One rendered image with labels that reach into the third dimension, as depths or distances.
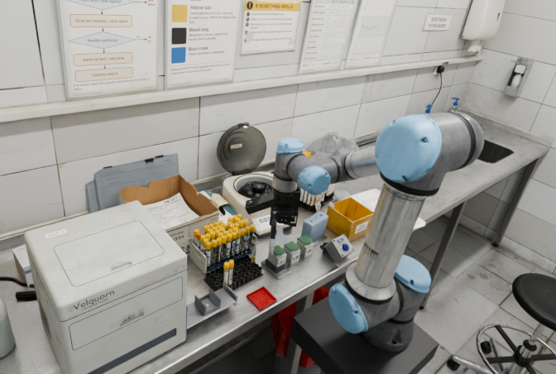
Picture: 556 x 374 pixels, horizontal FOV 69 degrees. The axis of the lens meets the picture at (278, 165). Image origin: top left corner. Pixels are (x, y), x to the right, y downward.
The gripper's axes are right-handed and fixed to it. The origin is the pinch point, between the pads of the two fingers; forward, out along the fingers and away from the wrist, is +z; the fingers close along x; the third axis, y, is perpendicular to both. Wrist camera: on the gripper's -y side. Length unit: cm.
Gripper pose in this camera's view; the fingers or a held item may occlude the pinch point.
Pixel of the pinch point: (270, 239)
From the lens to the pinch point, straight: 131.8
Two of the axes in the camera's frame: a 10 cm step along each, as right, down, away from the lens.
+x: 0.0, -4.6, 8.9
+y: 9.9, 1.0, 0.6
